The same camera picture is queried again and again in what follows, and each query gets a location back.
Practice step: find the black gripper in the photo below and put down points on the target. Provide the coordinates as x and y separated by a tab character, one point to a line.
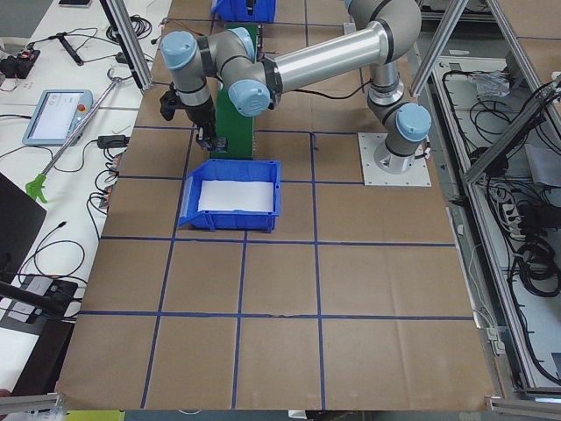
199	115

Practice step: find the red mushroom push button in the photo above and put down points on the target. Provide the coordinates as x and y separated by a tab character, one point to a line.
219	145

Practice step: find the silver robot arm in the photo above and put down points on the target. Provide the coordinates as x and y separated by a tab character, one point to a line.
385	31

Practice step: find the green conveyor belt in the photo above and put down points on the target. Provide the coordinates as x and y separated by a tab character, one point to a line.
236	129

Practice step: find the white foam pad left bin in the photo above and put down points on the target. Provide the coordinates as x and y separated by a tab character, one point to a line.
236	196

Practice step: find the left blue plastic bin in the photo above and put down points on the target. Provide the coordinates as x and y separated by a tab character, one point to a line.
230	170

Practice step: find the blue plastic bin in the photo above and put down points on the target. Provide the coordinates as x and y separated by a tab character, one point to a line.
230	170
261	11

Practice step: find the black power adapter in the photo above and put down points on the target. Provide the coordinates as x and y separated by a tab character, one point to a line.
112	141

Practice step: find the right blue plastic bin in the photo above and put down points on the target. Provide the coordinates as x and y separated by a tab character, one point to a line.
261	11

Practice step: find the teach pendant tablet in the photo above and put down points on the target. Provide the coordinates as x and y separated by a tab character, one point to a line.
57	114

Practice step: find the silver reacher grabber tool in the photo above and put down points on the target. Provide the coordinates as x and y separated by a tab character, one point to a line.
34	188

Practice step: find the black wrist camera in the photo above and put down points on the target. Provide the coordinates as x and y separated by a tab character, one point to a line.
168	104

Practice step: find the aluminium frame post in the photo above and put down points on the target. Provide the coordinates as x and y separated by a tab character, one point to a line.
119	19

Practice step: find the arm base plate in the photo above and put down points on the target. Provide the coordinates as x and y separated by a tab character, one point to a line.
382	169

